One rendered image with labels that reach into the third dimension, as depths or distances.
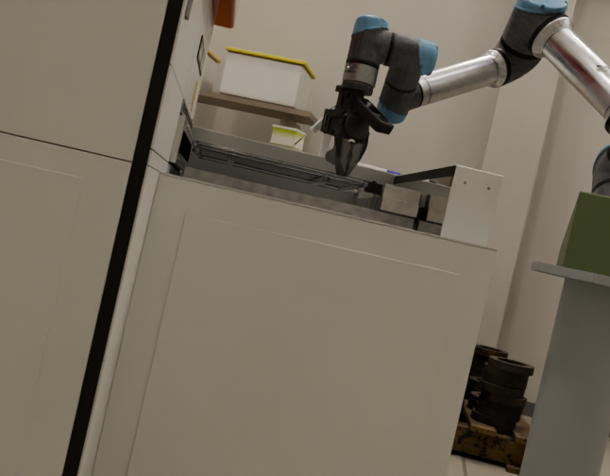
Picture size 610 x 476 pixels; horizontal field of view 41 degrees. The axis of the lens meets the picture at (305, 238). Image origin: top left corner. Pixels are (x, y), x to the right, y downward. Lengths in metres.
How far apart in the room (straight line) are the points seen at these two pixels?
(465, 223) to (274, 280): 0.38
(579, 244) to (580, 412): 0.35
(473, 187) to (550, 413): 0.54
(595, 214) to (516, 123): 2.99
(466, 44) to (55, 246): 3.99
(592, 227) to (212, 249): 0.82
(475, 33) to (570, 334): 3.41
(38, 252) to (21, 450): 0.30
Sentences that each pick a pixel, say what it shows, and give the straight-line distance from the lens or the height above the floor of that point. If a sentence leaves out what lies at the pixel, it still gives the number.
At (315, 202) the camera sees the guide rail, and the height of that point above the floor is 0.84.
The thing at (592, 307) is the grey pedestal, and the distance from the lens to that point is 1.80.
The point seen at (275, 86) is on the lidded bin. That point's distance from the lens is 4.51.
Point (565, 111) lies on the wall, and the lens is 4.98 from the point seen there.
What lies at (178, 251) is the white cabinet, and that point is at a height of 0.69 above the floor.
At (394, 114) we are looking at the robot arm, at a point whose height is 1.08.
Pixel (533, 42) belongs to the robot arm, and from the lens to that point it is 2.05.
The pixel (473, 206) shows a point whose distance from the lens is 1.57.
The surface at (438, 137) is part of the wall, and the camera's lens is 4.90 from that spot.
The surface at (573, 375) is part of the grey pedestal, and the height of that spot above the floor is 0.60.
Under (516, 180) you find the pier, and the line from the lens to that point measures 4.73.
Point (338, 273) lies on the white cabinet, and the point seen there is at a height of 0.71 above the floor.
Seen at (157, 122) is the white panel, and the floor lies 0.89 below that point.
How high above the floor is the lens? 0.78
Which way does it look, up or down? 1 degrees down
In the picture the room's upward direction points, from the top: 13 degrees clockwise
